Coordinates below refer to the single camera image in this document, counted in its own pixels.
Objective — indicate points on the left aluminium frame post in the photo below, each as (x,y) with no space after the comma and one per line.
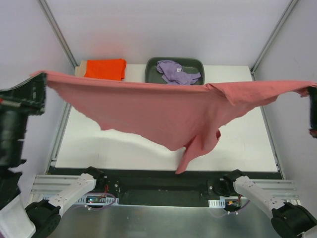
(57,31)

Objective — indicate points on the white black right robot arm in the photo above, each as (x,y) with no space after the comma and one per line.
(287,219)

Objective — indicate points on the orange folded t shirt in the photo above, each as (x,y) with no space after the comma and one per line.
(109,69)

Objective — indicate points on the left white cable duct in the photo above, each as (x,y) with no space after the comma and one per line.
(97,200)

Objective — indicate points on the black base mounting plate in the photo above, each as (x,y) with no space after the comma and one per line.
(165,188)

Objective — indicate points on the aluminium frame post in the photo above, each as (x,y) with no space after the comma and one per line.
(57,31)
(278,27)

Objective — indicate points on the white cable duct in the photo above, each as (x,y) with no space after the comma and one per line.
(223,203)
(97,200)

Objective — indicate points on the beige folded t shirt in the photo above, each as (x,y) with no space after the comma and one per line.
(80,70)

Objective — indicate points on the right aluminium frame post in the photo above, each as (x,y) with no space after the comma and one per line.
(278,27)

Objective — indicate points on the lavender crumpled t shirt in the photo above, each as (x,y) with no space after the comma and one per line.
(172,73)

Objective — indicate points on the pink t shirt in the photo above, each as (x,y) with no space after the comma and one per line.
(175,117)

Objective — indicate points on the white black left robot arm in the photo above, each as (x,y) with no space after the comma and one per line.
(38,219)

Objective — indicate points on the right white cable duct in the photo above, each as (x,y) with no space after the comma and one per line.
(223,203)

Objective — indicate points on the dark green plastic bin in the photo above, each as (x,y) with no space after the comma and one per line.
(189,66)

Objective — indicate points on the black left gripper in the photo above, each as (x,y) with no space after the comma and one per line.
(22,103)

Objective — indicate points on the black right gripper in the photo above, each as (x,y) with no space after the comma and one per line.
(313,108)

